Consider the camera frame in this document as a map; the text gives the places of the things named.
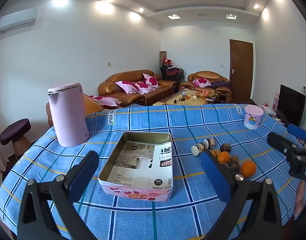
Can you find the square ceiling light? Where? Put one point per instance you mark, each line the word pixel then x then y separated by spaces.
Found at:
pixel 174 17
pixel 231 16

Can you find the large orange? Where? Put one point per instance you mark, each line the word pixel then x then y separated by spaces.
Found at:
pixel 248 168

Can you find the dark purple blanket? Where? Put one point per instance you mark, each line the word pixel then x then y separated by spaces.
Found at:
pixel 219 84

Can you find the dark round stool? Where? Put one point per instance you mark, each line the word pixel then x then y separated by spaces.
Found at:
pixel 15 130

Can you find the pink rectangular tin box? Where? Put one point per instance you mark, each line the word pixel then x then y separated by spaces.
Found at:
pixel 132 190

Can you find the blue plaid tablecloth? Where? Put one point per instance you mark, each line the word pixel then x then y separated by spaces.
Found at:
pixel 143 120

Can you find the pink electric kettle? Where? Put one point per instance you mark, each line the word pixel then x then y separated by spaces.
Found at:
pixel 67 115

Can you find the white air conditioner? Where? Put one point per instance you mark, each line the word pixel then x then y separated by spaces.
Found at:
pixel 17 20

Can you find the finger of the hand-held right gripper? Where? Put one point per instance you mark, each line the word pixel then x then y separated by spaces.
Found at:
pixel 280 142
pixel 297 132

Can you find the brown leather armchair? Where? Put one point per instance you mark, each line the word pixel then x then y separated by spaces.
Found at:
pixel 213 76

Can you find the brown wooden door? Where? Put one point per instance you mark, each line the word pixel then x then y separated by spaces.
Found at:
pixel 240 70

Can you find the stacked dark chairs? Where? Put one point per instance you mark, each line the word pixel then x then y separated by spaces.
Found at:
pixel 171 72

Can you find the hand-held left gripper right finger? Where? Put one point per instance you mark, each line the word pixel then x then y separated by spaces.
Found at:
pixel 215 177

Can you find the wooden coffee table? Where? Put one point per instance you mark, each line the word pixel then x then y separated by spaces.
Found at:
pixel 175 99

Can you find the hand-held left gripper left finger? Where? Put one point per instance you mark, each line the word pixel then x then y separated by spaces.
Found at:
pixel 79 180

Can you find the person's right forearm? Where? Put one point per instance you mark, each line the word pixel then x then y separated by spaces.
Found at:
pixel 300 200

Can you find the pink floral pillow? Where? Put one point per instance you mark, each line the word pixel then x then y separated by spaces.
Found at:
pixel 105 100
pixel 201 82
pixel 151 79
pixel 127 87
pixel 145 87

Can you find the brown leather sofa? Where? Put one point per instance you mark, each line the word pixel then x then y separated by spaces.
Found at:
pixel 158 92

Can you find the pink cartoon paper cup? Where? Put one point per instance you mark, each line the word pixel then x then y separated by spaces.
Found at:
pixel 253 116

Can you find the dark brown water chestnut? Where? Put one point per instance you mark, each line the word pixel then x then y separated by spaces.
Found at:
pixel 234 168

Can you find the purple passion fruit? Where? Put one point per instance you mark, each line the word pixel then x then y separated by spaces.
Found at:
pixel 225 147

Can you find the orange leather chair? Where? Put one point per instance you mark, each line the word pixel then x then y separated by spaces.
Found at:
pixel 91 107

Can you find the black television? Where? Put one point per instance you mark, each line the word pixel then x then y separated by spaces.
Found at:
pixel 290 105

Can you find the pink bag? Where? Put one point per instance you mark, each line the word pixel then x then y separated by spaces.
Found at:
pixel 277 100

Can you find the sugarcane piece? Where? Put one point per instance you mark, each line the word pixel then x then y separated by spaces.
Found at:
pixel 198 149
pixel 210 143

